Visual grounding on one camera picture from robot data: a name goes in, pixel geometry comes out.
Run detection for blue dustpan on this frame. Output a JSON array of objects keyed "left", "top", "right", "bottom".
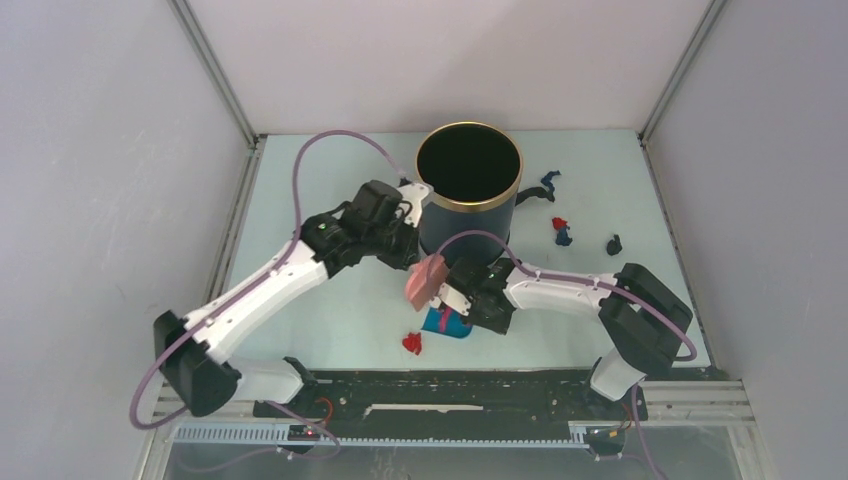
[{"left": 421, "top": 306, "right": 473, "bottom": 339}]

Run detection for pink hand brush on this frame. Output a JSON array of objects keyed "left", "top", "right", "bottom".
[{"left": 404, "top": 254, "right": 449, "bottom": 311}]

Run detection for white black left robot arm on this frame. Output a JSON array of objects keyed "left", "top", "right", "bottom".
[{"left": 153, "top": 180, "right": 431, "bottom": 417}]

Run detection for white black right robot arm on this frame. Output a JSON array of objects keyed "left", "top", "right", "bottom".
[{"left": 431, "top": 258, "right": 697, "bottom": 418}]

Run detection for red paper scrap centre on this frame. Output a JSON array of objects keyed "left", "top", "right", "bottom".
[{"left": 402, "top": 332, "right": 423, "bottom": 356}]

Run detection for red paper scrap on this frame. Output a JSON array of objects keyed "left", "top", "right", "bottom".
[
  {"left": 551, "top": 217, "right": 568, "bottom": 231},
  {"left": 402, "top": 332, "right": 423, "bottom": 356}
]

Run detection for dark blue paper scrap right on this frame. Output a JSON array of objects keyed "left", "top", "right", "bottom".
[{"left": 555, "top": 227, "right": 573, "bottom": 247}]

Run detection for red paper scrap right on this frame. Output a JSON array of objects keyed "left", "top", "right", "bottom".
[{"left": 551, "top": 217, "right": 568, "bottom": 231}]

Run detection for black paper scrap by bin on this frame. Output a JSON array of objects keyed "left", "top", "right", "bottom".
[{"left": 515, "top": 186, "right": 555, "bottom": 206}]

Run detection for dark blue gold-rimmed bin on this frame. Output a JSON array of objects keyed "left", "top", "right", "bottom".
[{"left": 415, "top": 121, "right": 524, "bottom": 264}]

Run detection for blue paper scrap far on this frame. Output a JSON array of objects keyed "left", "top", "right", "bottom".
[{"left": 540, "top": 170, "right": 561, "bottom": 192}]

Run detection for black paper scrap right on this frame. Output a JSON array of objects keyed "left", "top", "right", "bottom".
[{"left": 605, "top": 234, "right": 623, "bottom": 256}]

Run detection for small electronics board right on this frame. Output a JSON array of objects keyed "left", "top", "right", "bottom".
[{"left": 585, "top": 428, "right": 626, "bottom": 442}]

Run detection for small electronics board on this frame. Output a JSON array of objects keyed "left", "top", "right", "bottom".
[
  {"left": 287, "top": 425, "right": 321, "bottom": 442},
  {"left": 585, "top": 428, "right": 626, "bottom": 442}
]

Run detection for small electronics board left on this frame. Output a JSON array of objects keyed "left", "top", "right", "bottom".
[{"left": 287, "top": 425, "right": 321, "bottom": 442}]

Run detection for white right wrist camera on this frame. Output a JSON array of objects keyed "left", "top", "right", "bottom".
[{"left": 430, "top": 283, "right": 472, "bottom": 316}]

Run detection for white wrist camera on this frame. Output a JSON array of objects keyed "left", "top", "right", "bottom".
[
  {"left": 397, "top": 182, "right": 433, "bottom": 228},
  {"left": 430, "top": 283, "right": 472, "bottom": 316}
]

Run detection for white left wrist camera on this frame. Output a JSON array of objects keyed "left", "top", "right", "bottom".
[{"left": 397, "top": 182, "right": 433, "bottom": 228}]

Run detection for black mounting base plate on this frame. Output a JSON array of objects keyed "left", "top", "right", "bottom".
[{"left": 287, "top": 369, "right": 648, "bottom": 441}]

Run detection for grey slotted cable duct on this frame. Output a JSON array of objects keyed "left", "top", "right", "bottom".
[{"left": 172, "top": 423, "right": 588, "bottom": 449}]

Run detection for aluminium front rail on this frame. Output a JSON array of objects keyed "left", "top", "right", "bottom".
[{"left": 153, "top": 378, "right": 757, "bottom": 427}]

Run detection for right aluminium frame post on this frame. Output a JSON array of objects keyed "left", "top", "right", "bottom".
[{"left": 639, "top": 0, "right": 729, "bottom": 148}]

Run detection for aluminium frame post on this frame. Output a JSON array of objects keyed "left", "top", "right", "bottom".
[
  {"left": 167, "top": 0, "right": 259, "bottom": 149},
  {"left": 639, "top": 0, "right": 729, "bottom": 148}
]

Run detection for left aluminium frame post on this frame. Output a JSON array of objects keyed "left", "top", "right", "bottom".
[{"left": 167, "top": 0, "right": 259, "bottom": 149}]

